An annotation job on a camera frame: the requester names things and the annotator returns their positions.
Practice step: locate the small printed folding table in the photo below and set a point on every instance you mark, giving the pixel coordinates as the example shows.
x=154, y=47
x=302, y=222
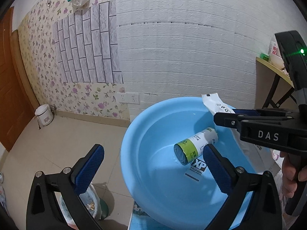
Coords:
x=141, y=220

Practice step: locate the white bowl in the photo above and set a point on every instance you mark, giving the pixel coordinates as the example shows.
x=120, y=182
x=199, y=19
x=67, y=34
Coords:
x=276, y=61

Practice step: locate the small white bottle red label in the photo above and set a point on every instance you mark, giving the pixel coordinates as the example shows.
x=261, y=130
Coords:
x=273, y=47

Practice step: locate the green white can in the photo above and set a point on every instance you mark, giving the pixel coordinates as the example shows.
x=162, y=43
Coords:
x=191, y=148

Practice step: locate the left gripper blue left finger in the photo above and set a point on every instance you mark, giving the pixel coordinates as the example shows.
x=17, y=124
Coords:
x=86, y=167

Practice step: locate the white long pouch packet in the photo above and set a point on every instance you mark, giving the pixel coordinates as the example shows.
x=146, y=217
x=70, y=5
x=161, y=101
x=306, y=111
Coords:
x=230, y=124

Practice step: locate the right hand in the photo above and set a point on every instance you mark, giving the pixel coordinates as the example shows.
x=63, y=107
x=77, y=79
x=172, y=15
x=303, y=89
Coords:
x=290, y=175

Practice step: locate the small green box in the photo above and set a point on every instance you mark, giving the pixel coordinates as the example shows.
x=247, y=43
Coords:
x=264, y=57

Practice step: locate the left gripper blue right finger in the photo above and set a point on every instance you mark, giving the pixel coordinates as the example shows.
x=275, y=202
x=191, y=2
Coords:
x=220, y=167

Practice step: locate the blue plastic basin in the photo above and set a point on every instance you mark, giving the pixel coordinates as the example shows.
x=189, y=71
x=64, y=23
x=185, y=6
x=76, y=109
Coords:
x=167, y=193

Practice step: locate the yellow top folding table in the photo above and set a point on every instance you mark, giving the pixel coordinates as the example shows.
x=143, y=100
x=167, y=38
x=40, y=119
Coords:
x=274, y=89

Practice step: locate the wooden door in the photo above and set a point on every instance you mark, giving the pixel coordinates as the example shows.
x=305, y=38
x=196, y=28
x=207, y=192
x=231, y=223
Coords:
x=18, y=101

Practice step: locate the wall power socket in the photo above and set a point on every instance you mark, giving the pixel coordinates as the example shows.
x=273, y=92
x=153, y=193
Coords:
x=129, y=98

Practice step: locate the white rice cooker on floor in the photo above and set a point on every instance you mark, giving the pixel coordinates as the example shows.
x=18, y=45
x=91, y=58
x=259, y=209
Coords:
x=44, y=115

